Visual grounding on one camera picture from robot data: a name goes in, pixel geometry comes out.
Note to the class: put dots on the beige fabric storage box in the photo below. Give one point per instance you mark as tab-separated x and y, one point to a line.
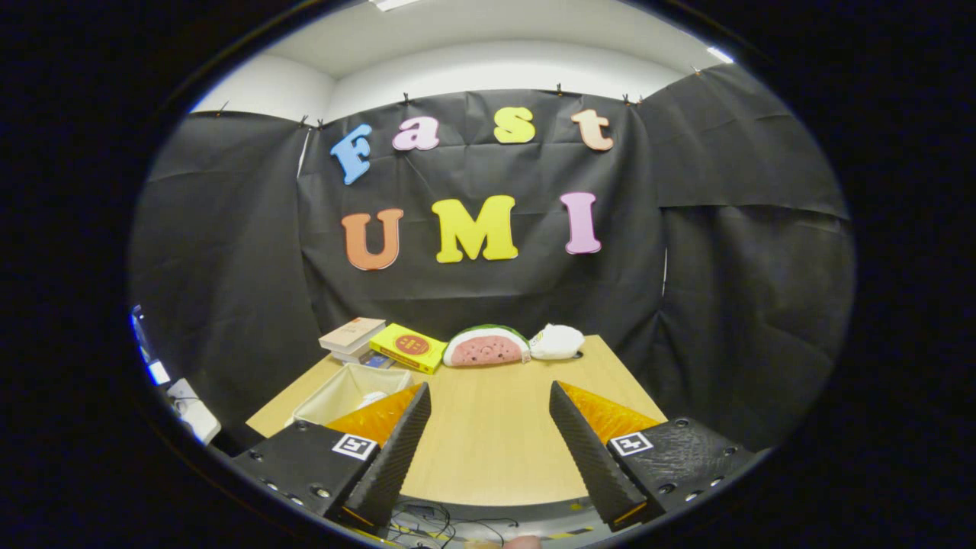
335	393

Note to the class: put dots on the yellow book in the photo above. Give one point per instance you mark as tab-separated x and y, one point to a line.
408	347

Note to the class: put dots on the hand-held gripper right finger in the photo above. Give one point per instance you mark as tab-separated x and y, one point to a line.
587	457

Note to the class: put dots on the white plush toy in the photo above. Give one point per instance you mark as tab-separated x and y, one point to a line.
557	341

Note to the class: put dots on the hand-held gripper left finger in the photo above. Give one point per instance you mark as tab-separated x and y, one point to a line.
393	457

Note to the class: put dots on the blue and white object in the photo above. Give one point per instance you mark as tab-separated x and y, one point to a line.
152	366

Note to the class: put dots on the row of black clips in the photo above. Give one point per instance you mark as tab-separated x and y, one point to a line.
406	97

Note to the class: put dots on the white box device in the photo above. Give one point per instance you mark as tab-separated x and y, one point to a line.
194	412

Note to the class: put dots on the ceiling light panel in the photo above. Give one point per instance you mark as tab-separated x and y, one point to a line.
719	55
393	3

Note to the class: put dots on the grey white book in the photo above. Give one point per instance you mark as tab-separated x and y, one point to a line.
352	354

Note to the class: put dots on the watermelon slice plush toy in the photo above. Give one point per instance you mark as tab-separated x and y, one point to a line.
484	351

